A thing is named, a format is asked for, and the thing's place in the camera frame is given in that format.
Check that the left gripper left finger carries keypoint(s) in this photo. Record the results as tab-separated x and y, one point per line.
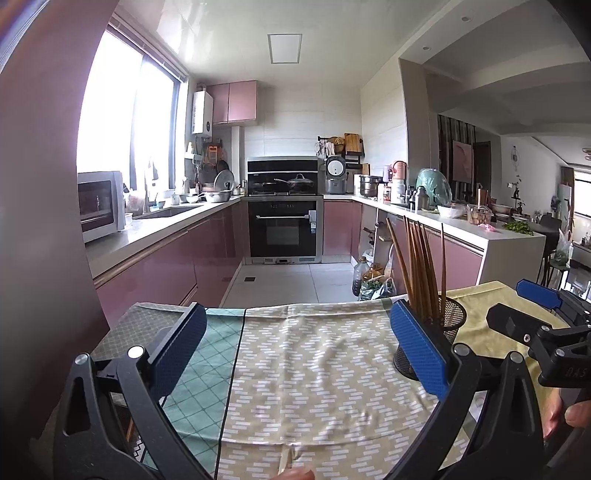
172	349

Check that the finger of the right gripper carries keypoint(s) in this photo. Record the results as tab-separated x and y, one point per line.
515	324
540	295

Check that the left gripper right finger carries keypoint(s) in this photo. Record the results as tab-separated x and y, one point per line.
426	349

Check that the kitchen faucet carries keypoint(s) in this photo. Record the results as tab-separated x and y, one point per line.
148	192

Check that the right hand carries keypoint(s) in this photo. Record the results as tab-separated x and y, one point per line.
577	415

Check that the left hand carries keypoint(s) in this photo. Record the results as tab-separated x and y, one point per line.
299	473

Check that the black mesh utensil holder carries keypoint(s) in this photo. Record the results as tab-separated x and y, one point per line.
453	319

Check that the bag of green vegetables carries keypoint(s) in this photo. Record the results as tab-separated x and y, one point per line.
377	288

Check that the plastic oil bottle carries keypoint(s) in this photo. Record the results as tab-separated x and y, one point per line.
360	270

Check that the pink thermos kettle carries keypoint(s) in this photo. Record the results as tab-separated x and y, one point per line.
399	182

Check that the black built-in oven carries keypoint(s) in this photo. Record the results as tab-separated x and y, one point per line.
285	230

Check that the white microwave oven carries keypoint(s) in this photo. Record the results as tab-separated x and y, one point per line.
101	204

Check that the steel stock pot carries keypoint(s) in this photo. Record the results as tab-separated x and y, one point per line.
369	185

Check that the white rice cooker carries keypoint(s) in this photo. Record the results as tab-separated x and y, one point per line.
335	175

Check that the black range hood stove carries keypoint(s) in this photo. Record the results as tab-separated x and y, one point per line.
261	171

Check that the black wok with lid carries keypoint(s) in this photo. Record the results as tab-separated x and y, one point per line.
298	184

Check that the white water heater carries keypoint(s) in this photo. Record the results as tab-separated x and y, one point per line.
201	116

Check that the pink wall cabinet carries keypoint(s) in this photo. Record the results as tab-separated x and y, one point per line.
234	103

